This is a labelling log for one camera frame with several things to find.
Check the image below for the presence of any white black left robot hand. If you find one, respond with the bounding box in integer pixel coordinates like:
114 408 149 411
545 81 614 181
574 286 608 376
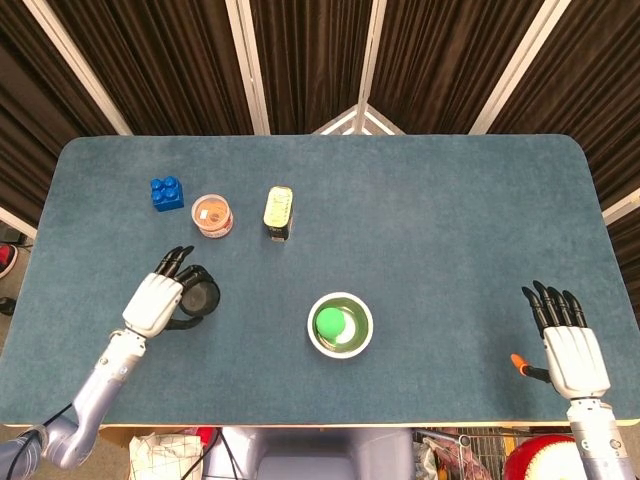
122 245 217 339

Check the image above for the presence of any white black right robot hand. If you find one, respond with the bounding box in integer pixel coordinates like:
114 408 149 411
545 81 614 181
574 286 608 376
509 279 612 401

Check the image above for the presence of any black mug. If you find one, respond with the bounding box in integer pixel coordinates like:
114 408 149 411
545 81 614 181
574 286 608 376
179 279 222 320

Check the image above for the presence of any orange fruit cup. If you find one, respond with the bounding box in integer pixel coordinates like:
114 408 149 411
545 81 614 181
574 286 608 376
190 194 235 239

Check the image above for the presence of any blue toy building block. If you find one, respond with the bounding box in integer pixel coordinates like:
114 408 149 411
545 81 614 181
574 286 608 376
150 175 185 213

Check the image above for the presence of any red shoe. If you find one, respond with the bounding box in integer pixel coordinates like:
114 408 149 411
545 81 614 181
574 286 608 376
0 243 20 280

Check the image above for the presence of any white checkered bag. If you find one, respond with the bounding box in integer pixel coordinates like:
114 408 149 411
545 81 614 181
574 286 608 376
129 433 204 480

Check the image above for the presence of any black gold luncheon meat can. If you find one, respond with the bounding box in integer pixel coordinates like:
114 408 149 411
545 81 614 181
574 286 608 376
263 186 295 245

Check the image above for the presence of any green ball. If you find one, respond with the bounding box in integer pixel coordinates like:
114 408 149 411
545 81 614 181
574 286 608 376
316 308 347 340

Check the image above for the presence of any blue felt table cover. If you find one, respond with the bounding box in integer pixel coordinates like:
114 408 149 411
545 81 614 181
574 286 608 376
0 133 640 428

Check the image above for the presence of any white bowl with green ball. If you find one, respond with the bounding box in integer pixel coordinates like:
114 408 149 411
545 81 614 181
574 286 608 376
306 292 375 357

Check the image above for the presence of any lilac robot torso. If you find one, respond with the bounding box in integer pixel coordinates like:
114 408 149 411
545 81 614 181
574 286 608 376
202 426 416 480

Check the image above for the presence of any dark brown pleated curtain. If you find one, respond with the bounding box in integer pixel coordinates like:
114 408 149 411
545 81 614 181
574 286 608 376
0 0 640 281

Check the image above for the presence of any white triangular screen foot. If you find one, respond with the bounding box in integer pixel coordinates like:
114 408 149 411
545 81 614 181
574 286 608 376
312 102 406 136

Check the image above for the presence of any metal wire basket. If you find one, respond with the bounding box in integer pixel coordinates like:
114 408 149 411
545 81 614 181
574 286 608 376
414 427 524 480

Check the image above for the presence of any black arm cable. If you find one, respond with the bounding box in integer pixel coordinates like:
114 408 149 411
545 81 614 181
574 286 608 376
0 401 74 454

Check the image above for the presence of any white screen frame bar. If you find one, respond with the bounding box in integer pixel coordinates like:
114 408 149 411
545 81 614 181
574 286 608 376
0 204 39 240
602 187 640 225

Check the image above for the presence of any white screen frame post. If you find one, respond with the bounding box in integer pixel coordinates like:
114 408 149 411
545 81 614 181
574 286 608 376
469 0 559 135
22 0 134 136
357 0 389 135
224 0 272 135

